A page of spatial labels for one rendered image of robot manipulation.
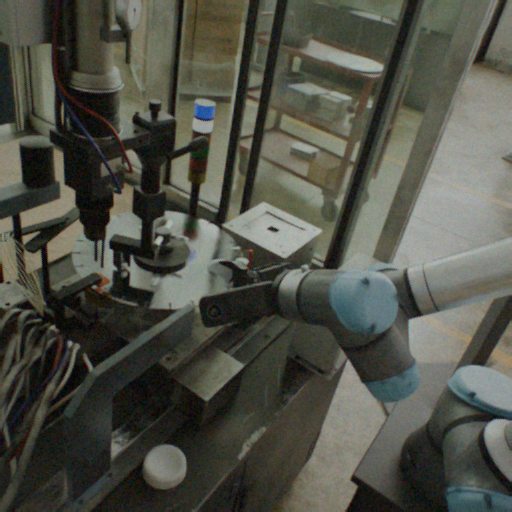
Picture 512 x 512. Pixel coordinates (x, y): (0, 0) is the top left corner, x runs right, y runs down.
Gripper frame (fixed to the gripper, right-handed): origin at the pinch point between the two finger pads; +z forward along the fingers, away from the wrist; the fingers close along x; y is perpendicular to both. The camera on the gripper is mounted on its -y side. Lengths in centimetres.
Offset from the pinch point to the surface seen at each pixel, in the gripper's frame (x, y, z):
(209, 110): 34.7, 20.7, 22.8
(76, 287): 5.4, -19.3, 9.6
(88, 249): 10.5, -12.1, 22.4
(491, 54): 154, 754, 373
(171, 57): 54, 28, 49
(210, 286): -0.2, 3.5, 6.6
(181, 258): 5.5, 2.1, 13.3
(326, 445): -77, 67, 62
